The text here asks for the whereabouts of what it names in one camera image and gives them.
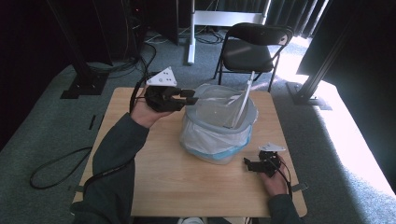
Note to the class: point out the dark curtain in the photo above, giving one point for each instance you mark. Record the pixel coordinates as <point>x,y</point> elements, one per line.
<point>292,15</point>

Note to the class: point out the black folding chair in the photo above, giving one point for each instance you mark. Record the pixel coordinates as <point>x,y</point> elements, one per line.
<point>246,53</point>

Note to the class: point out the person's right hand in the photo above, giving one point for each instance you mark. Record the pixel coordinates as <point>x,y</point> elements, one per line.
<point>277,185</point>

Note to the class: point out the aluminium stand with base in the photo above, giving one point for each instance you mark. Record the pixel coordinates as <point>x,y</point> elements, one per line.
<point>311,81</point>

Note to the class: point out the person's left hand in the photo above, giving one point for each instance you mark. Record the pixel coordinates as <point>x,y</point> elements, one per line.
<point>143,115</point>

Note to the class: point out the white trash bag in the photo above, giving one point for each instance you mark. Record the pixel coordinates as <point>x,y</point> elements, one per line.
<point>205,141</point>

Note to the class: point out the white pedal bin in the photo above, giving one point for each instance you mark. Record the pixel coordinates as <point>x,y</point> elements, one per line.
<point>218,129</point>

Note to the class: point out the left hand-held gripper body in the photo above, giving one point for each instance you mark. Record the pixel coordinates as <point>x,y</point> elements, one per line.
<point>162,98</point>

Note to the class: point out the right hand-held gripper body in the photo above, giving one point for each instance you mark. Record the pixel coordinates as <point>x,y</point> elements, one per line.
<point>267,165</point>

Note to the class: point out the white metal stand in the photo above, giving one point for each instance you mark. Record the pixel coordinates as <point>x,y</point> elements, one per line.
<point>218,18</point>

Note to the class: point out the black stand with base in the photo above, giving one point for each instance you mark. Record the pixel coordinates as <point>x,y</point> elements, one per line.
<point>82,71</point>

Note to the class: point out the person's white shoe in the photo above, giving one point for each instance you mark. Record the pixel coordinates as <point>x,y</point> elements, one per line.
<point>190,221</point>

